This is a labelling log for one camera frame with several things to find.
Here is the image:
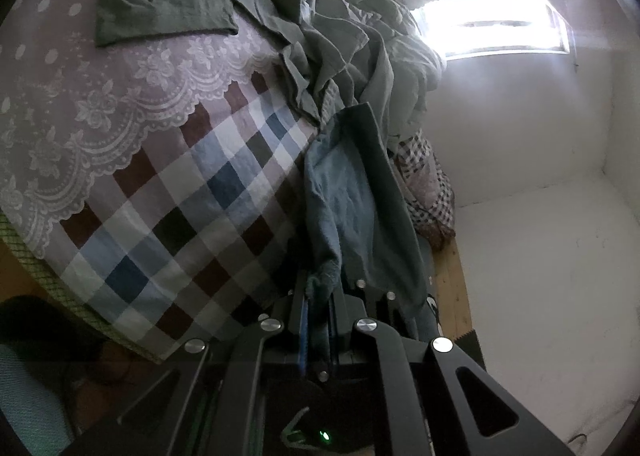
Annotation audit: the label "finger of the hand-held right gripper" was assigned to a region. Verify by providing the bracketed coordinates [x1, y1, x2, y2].
[346, 277, 419, 340]
[256, 285, 298, 325]

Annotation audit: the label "checkered bed sheet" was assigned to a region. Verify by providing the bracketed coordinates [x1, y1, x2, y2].
[0, 0, 326, 362]

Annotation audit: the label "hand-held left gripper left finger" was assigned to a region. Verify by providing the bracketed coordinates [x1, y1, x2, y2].
[60, 285, 308, 456]

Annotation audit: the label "black jagged foam piece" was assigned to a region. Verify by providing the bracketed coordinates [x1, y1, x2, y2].
[452, 327, 482, 369]

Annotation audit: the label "teal long-sleeved shirt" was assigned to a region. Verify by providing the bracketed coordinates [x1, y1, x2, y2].
[302, 101, 433, 352]

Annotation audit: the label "grey-green crumpled cloth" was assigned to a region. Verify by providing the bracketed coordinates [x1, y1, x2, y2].
[212, 0, 448, 137]

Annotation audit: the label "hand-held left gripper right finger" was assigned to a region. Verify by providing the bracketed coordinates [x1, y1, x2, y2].
[326, 287, 574, 456]

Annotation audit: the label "person's leg blue trousers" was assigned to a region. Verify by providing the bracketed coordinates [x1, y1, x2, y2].
[0, 341, 76, 456]

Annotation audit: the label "checkered dotted pillow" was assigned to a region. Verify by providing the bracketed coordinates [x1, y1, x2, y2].
[392, 130, 457, 249]

